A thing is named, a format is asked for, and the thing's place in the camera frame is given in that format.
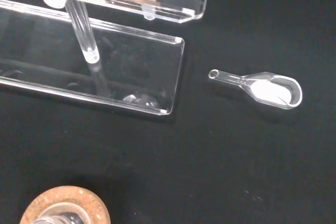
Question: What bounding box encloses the glass round-bottom flask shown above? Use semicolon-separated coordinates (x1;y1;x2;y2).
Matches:
33;204;92;224

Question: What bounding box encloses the glass weighing funnel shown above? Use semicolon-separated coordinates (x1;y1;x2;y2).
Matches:
208;69;303;111

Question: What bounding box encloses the black bench cloth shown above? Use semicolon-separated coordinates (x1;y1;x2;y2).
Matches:
0;0;336;224

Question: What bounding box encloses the brown cork ring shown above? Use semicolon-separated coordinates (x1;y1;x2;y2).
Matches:
19;185;112;224

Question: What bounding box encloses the clear acrylic funnel stand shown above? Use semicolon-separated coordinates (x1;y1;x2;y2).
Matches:
0;0;212;117

